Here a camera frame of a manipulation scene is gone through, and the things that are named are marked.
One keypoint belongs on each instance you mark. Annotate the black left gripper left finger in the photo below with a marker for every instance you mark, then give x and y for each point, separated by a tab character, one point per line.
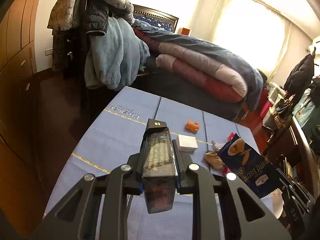
95	207

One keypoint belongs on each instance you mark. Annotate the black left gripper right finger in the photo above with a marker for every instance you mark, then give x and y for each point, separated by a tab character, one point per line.
224	207

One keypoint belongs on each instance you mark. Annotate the blue waffle biscuit bag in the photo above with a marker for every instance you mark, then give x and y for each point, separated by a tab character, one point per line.
252	168

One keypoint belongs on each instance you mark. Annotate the black clear plastic package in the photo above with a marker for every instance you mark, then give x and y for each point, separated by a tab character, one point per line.
158	171

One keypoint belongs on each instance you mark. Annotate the red snack packet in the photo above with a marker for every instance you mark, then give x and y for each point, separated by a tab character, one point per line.
231	136

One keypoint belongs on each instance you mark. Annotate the crumpled brown paper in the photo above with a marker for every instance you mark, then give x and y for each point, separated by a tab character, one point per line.
214	160

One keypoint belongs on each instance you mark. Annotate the dark wooden wardrobe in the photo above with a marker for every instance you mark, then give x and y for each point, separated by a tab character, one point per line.
21	194

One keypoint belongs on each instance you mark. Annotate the small white box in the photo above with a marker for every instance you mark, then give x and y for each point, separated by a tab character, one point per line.
186	143

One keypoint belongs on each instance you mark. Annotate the orange toy animal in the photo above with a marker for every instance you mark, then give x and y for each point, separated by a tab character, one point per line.
192	126

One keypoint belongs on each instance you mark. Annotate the dark wooden dresser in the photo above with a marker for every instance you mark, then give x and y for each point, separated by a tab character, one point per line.
290	143

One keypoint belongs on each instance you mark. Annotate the blue tablecloth with yellow stripes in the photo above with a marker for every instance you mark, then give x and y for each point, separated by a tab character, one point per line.
118	133

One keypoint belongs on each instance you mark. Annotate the folded pink red quilt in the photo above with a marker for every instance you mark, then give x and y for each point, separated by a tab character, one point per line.
215	78

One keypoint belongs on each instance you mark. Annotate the dark blue bed cover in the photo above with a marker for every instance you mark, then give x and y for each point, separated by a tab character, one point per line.
195	94

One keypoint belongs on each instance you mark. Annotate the black jacket on rack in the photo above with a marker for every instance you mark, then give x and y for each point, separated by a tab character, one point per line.
300	77

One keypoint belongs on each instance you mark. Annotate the teal fleece blanket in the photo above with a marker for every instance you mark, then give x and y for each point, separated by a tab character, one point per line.
114	59

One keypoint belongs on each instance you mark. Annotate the grey fuzzy blanket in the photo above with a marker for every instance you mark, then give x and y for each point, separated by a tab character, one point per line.
92	15

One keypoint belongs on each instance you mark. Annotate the dark wooden headboard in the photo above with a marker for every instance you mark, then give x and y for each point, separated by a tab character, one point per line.
155	18

